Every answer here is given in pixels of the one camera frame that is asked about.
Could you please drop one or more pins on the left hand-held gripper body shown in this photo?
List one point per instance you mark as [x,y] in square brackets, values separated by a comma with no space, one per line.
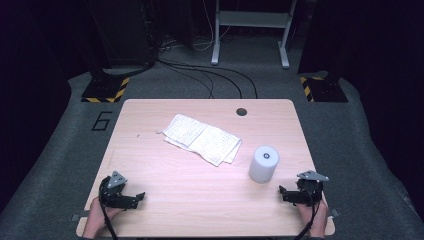
[115,196]

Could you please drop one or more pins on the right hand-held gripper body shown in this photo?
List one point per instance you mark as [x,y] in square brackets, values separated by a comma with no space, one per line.
[308,193]

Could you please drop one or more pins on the white patterned cloth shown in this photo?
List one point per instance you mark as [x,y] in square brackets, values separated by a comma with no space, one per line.
[203,139]

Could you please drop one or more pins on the person's left hand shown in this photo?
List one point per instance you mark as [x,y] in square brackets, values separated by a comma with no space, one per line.
[100,215]

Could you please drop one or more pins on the person's right hand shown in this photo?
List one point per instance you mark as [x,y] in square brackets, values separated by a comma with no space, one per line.
[316,216]

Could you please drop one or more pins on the grey tape strip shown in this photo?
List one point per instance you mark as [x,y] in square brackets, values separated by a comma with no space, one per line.
[334,213]
[79,216]

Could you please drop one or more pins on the black striped stand base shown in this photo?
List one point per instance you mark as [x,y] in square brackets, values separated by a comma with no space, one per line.
[325,90]
[105,89]

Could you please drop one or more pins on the dark curtain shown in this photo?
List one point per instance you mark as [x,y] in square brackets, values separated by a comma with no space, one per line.
[376,36]
[30,83]

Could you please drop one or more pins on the dark cabinet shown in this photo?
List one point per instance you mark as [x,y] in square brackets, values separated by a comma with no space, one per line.
[123,30]

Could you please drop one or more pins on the white metal stand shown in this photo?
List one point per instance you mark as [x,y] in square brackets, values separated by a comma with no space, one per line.
[253,19]

